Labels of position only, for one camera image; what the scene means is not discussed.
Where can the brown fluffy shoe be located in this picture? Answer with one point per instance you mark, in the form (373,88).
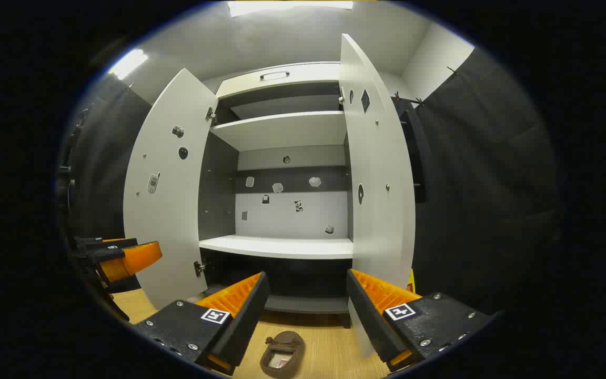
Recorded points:
(290,339)

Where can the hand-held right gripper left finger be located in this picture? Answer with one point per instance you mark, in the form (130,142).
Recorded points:
(245,321)

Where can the yellow and white box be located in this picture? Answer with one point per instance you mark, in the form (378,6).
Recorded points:
(411,281)

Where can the white shoe cabinet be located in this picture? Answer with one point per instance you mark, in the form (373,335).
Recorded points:
(282,131)

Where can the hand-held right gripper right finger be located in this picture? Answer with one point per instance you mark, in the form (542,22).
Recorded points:
(369,321)

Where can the large ceiling light panel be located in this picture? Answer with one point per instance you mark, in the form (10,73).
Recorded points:
(287,6)

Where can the white cabinet drawer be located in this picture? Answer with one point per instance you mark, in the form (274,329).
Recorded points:
(303,73)

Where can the white cabinet door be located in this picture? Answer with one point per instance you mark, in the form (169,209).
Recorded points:
(166,237)
(382,158)

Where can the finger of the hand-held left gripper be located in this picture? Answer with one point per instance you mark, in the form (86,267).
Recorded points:
(108,242)
(134,260)

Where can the small ceiling light panel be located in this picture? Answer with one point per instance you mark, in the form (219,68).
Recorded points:
(128,64)

